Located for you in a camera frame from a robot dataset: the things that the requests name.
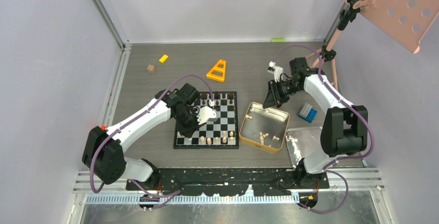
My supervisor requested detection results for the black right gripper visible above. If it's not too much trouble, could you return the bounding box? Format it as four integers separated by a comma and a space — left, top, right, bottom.
264, 79, 303, 109

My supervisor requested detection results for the gold tin box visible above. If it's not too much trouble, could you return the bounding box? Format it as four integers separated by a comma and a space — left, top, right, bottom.
239, 102, 290, 154

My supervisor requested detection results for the black white chess board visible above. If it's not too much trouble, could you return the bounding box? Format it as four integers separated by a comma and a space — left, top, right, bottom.
173, 91, 239, 149

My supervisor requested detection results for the orange triangular plastic frame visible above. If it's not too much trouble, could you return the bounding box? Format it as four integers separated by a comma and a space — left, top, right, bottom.
206, 59, 227, 83

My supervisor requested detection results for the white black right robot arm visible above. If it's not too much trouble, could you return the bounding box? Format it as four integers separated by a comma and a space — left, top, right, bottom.
262, 57, 369, 188

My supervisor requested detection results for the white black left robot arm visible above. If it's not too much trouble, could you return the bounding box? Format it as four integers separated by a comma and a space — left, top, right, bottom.
82, 83, 217, 190

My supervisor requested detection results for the blue box of bits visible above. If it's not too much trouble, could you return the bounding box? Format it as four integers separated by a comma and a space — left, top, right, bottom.
298, 103, 317, 123

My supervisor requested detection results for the silver tin lid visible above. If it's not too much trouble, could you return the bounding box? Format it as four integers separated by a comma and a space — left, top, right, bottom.
285, 126, 334, 174

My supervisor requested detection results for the small wooden cube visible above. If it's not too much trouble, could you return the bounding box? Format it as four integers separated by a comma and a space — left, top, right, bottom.
147, 65, 156, 73

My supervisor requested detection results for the yellow rectangular block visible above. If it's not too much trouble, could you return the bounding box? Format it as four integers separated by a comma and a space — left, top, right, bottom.
159, 54, 169, 64

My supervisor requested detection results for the pink music stand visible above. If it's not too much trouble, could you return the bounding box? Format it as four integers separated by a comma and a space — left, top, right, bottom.
303, 0, 439, 91

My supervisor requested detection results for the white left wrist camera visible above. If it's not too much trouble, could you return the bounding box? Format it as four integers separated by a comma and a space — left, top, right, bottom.
197, 100, 218, 125

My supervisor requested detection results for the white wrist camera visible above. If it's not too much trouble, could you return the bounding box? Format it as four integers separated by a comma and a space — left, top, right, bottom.
267, 62, 284, 82
197, 100, 218, 125

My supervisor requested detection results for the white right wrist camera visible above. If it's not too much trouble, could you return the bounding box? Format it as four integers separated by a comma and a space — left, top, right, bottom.
267, 62, 284, 82

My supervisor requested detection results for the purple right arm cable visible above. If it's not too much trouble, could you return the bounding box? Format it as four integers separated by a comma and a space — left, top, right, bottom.
272, 44, 375, 215

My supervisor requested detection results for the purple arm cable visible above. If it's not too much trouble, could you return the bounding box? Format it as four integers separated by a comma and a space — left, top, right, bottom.
89, 74, 215, 211
272, 44, 375, 215

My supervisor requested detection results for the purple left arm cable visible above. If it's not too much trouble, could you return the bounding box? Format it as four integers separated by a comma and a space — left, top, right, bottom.
89, 74, 215, 211

